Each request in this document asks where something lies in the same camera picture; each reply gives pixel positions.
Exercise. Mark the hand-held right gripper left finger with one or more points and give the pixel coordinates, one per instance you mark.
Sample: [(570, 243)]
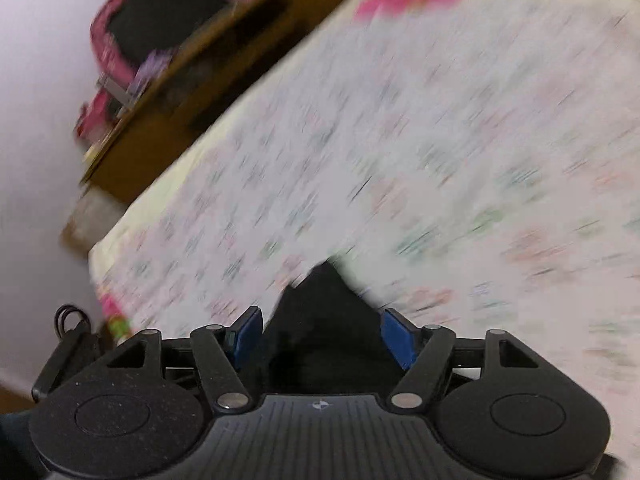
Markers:
[(245, 335)]

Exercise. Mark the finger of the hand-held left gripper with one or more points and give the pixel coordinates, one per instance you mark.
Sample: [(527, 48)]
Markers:
[(57, 367)]

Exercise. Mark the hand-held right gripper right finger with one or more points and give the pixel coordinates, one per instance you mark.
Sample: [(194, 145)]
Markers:
[(399, 337)]

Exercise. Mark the black pants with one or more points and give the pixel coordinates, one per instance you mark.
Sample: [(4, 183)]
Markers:
[(325, 320)]

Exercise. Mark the white floral bed sheet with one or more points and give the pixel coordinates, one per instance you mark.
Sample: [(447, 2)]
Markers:
[(400, 135)]

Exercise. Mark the wooden desk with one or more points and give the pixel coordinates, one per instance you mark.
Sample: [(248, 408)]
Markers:
[(150, 140)]

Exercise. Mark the pink floral cloth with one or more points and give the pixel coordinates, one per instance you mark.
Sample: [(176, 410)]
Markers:
[(107, 55)]

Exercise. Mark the black monitor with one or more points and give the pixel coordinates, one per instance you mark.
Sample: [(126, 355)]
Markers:
[(165, 15)]

